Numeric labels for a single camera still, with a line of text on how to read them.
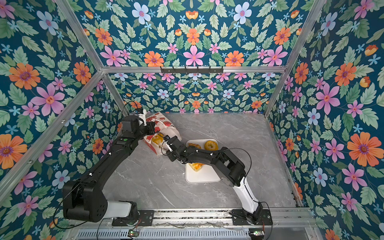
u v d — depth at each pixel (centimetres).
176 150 72
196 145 99
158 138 99
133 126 64
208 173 88
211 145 99
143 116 74
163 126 93
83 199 41
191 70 93
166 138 82
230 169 54
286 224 73
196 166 88
